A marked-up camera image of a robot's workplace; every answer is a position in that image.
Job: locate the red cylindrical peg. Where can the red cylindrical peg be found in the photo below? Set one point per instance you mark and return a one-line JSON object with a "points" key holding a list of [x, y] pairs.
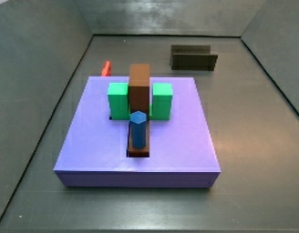
{"points": [[106, 70]]}

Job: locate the purple base board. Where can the purple base board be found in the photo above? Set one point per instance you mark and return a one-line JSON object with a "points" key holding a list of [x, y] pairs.
{"points": [[182, 160]]}

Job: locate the blue hexagonal peg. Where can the blue hexagonal peg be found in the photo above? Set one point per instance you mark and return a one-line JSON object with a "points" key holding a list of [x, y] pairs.
{"points": [[138, 120]]}

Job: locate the right green block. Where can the right green block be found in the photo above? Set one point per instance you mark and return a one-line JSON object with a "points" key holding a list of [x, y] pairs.
{"points": [[162, 99]]}

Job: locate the green block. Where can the green block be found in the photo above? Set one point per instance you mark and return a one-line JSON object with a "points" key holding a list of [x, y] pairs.
{"points": [[118, 101], [162, 99]]}

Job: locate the left green block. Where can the left green block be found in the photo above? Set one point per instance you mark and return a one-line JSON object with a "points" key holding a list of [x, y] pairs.
{"points": [[118, 101]]}

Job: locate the brown L-shaped block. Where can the brown L-shaped block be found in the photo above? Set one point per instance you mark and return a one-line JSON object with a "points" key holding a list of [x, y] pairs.
{"points": [[140, 103]]}

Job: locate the black peg holder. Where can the black peg holder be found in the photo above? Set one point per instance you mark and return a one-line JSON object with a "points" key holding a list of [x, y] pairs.
{"points": [[193, 58]]}

